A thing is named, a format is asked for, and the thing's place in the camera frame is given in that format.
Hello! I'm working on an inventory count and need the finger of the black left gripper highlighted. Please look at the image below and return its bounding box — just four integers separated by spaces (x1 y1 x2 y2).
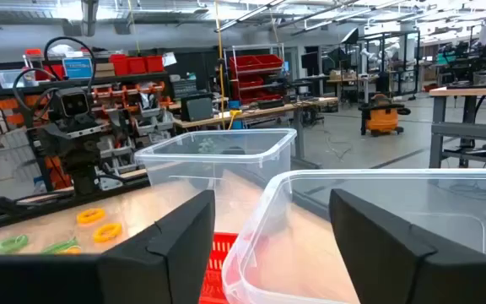
35 124 73 158

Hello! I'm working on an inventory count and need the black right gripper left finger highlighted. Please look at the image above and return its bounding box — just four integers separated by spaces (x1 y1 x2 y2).
0 188 217 304

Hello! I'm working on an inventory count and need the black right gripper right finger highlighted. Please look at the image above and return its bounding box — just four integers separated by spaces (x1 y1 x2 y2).
328 187 486 304

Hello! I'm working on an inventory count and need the orange ring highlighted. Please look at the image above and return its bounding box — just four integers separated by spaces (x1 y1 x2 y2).
92 222 124 244

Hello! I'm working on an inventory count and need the green spring coil keychain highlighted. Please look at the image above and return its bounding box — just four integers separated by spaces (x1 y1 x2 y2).
40 237 79 255
0 234 30 255

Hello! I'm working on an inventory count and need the shelf with small parts bins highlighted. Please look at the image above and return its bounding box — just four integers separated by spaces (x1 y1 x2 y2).
0 71 176 191

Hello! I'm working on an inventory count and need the red plastic mesh basket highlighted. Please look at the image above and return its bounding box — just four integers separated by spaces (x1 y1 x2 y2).
198 231 239 304

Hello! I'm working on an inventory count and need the blue sign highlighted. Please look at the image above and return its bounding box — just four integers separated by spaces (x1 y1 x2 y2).
62 57 95 80

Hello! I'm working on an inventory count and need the red storage bin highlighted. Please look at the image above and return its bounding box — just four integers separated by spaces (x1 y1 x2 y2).
127 57 148 75
144 55 165 73
109 53 131 77

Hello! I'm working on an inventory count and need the clear plastic storage bin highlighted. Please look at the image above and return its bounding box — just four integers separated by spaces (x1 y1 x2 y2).
134 128 298 237
221 168 486 304

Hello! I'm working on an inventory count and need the black box on workbench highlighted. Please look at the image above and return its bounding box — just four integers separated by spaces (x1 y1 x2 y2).
180 95 214 122

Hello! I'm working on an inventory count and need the orange shop vacuum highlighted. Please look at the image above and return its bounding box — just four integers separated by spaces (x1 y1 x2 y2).
358 93 412 138

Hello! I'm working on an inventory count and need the long wooden workbench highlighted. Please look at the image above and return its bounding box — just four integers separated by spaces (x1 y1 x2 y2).
173 96 339 170

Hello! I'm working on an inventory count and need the metal rack with red bins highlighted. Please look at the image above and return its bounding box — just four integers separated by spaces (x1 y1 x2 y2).
224 43 287 106

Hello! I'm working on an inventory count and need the grey wood-topped table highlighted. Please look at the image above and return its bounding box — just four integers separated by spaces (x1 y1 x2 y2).
428 85 486 169

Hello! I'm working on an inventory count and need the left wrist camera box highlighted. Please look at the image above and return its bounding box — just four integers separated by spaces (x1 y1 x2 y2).
59 87 91 120

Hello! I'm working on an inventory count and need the black aluminium rig frame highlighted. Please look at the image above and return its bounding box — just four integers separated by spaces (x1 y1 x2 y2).
0 179 151 236

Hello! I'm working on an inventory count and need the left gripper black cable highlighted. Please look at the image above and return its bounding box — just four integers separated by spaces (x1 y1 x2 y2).
12 35 97 123

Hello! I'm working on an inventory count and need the yellow hanging cord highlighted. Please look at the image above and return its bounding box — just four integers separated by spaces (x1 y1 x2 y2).
213 0 227 130

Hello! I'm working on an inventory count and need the black frame workstation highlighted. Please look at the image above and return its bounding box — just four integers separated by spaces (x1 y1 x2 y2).
354 29 422 100

